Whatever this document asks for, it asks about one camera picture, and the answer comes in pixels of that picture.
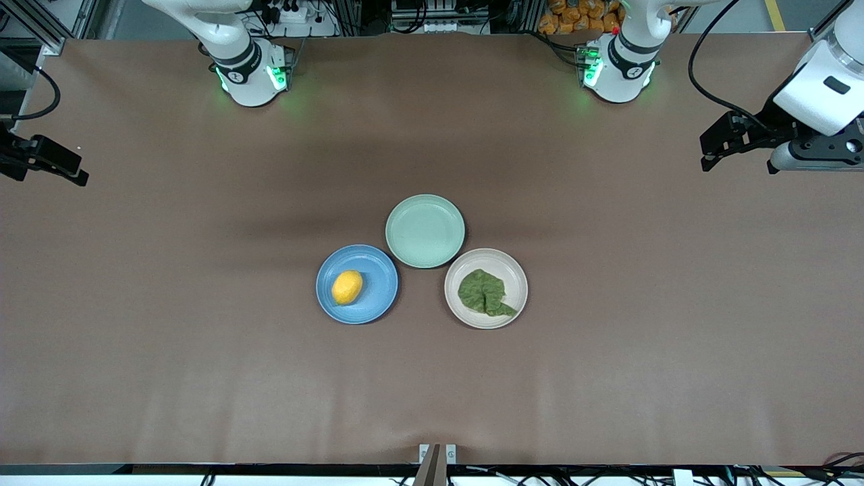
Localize aluminium frame profile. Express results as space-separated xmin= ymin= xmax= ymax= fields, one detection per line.
xmin=0 ymin=0 xmax=76 ymax=56

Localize yellow lemon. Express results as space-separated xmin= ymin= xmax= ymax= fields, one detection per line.
xmin=331 ymin=271 xmax=364 ymax=306

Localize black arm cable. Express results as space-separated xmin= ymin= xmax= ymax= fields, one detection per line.
xmin=8 ymin=66 xmax=61 ymax=122
xmin=688 ymin=0 xmax=770 ymax=128

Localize blue plate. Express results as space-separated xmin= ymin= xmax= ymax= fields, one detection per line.
xmin=316 ymin=244 xmax=400 ymax=325

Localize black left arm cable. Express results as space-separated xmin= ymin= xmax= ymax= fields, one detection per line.
xmin=688 ymin=0 xmax=770 ymax=128

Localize white power strip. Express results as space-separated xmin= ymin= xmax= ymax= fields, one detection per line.
xmin=267 ymin=3 xmax=310 ymax=25

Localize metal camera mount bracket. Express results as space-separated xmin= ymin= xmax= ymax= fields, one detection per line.
xmin=418 ymin=443 xmax=458 ymax=486

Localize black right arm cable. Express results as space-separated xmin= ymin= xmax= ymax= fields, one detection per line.
xmin=8 ymin=66 xmax=61 ymax=122

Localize mint green plate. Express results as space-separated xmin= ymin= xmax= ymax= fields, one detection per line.
xmin=385 ymin=194 xmax=466 ymax=269

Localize grey equipment rack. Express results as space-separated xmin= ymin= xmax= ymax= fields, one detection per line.
xmin=390 ymin=0 xmax=492 ymax=34

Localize pile of orange snack bags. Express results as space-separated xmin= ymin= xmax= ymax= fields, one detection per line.
xmin=538 ymin=0 xmax=625 ymax=36

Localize green lettuce leaf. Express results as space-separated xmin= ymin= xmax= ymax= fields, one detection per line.
xmin=458 ymin=269 xmax=519 ymax=318

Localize beige plate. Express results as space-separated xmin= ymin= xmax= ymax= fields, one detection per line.
xmin=444 ymin=248 xmax=529 ymax=330

